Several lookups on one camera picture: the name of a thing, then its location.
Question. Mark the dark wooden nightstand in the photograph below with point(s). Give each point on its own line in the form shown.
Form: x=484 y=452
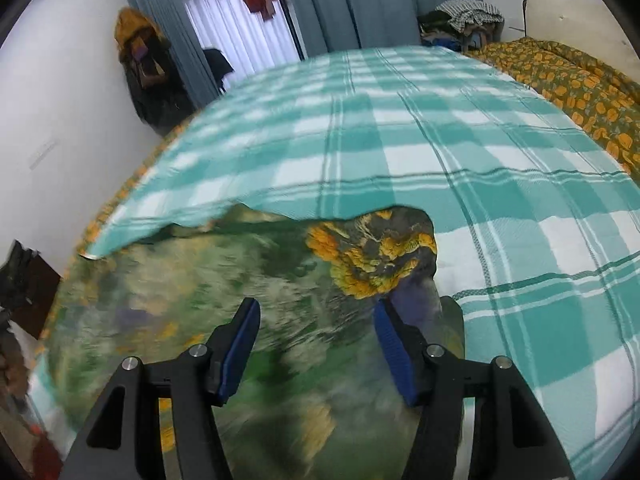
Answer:
x=28 y=287

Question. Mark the coats hanging on rack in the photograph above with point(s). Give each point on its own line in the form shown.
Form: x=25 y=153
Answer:
x=155 y=86

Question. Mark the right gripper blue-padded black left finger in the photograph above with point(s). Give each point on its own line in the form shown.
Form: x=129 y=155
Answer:
x=121 y=439

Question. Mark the cream padded headboard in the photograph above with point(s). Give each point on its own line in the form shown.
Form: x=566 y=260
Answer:
x=585 y=25

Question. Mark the blue curtain left panel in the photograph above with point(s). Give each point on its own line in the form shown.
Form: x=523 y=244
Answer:
x=187 y=53

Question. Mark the teal white plaid blanket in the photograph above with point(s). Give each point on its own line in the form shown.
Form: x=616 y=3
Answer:
x=317 y=187

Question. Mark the dark garment by window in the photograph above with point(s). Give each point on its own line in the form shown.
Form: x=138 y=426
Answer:
x=218 y=65

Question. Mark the white wall switch panel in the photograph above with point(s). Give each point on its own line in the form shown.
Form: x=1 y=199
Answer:
x=41 y=153

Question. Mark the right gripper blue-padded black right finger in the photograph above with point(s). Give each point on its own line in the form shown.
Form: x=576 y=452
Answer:
x=512 y=435

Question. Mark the pile of clothes by bed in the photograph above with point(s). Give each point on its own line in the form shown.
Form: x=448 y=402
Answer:
x=461 y=25

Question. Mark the orange floral green quilt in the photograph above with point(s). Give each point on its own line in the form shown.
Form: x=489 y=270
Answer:
x=601 y=100

